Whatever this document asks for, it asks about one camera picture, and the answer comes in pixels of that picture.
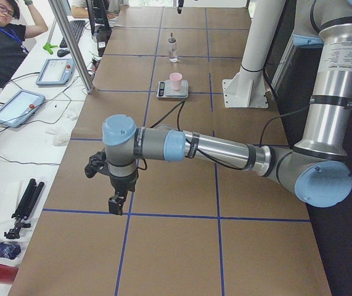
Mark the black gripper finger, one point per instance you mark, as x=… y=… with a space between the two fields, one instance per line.
x=116 y=202
x=180 y=4

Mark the black computer mouse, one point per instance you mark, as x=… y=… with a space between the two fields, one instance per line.
x=62 y=52

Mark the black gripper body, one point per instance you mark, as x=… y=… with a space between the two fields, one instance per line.
x=122 y=183

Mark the black keyboard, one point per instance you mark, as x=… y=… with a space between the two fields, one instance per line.
x=77 y=27

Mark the silver digital kitchen scale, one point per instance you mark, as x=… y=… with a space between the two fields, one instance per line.
x=164 y=90

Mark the near blue teach pendant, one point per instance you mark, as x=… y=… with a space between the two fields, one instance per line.
x=20 y=108

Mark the white crumpled tissue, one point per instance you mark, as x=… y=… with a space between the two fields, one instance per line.
x=60 y=137

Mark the blue teach pendant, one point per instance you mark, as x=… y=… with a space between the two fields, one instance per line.
x=20 y=108
x=55 y=72

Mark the far blue teach pendant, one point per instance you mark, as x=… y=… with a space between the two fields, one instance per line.
x=55 y=72

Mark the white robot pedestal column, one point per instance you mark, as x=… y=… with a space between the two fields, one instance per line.
x=247 y=88

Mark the pink paper cup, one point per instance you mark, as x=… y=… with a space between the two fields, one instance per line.
x=175 y=81

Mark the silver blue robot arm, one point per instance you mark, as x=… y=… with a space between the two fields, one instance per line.
x=314 y=169

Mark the black folded tripod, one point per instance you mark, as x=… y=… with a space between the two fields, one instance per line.
x=24 y=209

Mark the aluminium frame post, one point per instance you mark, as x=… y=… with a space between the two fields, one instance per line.
x=63 y=22

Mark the person in black shirt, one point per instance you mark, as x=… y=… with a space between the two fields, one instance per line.
x=12 y=49

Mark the glass sauce bottle steel spout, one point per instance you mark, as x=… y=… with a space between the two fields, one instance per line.
x=172 y=48

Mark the green plastic clamp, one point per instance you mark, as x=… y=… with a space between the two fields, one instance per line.
x=50 y=48

